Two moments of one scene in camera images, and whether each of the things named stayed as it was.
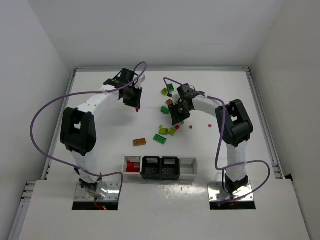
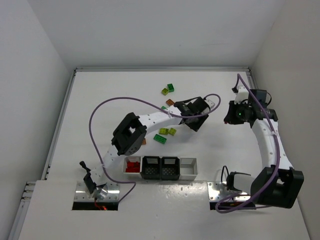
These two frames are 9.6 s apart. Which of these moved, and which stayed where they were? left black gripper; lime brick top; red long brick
Moved: left black gripper
Stayed: red long brick; lime brick top
